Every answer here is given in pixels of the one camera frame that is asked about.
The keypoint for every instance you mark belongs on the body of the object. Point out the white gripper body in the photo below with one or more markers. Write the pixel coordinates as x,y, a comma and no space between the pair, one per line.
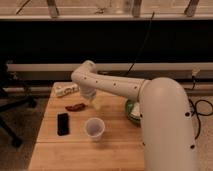
96,104

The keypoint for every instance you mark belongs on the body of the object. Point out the dried red pepper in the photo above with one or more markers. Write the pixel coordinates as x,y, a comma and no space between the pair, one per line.
76,107

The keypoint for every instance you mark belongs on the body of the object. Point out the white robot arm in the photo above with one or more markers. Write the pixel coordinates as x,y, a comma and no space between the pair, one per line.
165,116

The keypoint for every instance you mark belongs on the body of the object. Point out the green ceramic bowl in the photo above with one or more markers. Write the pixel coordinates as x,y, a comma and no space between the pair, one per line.
128,109

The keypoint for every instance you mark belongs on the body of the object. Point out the clear plastic cup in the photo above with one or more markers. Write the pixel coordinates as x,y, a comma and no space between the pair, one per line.
94,128

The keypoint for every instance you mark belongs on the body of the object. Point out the black smartphone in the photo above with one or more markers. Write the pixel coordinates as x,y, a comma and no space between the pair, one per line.
63,124

